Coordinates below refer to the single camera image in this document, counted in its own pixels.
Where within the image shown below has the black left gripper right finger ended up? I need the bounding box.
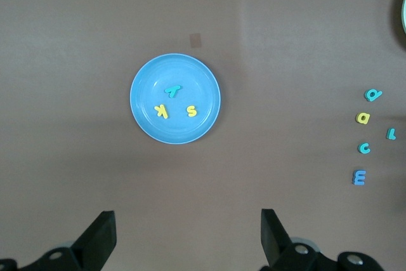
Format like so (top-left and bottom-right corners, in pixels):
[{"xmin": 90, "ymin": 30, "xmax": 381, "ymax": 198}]
[{"xmin": 260, "ymin": 209, "xmax": 386, "ymax": 271}]

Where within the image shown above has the brown tape patch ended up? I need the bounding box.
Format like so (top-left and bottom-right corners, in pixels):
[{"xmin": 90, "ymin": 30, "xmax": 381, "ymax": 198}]
[{"xmin": 188, "ymin": 32, "xmax": 202, "ymax": 48}]

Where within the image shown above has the teal foam letter p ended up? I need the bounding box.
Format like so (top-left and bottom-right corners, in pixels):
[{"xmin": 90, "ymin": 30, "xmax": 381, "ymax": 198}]
[{"xmin": 363, "ymin": 89, "xmax": 383, "ymax": 102}]

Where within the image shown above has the teal foam letter y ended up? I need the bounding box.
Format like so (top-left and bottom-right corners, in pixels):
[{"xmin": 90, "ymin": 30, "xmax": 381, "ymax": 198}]
[{"xmin": 164, "ymin": 84, "xmax": 183, "ymax": 99}]

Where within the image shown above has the blue foam letter m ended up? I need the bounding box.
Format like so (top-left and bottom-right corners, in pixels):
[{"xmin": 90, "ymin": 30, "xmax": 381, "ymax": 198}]
[{"xmin": 351, "ymin": 169, "xmax": 367, "ymax": 186}]

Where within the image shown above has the yellow foam letter k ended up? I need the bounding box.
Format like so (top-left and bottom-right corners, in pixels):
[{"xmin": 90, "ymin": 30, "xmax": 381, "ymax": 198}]
[{"xmin": 153, "ymin": 104, "xmax": 169, "ymax": 120}]

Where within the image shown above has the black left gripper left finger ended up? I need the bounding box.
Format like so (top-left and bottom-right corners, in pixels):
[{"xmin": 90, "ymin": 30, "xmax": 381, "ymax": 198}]
[{"xmin": 0, "ymin": 210, "xmax": 117, "ymax": 271}]

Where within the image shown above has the brown table cover sheet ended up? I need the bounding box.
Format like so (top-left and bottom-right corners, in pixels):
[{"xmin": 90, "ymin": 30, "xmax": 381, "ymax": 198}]
[{"xmin": 0, "ymin": 0, "xmax": 406, "ymax": 271}]

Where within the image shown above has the blue round plate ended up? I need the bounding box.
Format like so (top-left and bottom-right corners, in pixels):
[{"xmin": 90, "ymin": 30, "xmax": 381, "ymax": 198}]
[{"xmin": 129, "ymin": 53, "xmax": 221, "ymax": 145}]

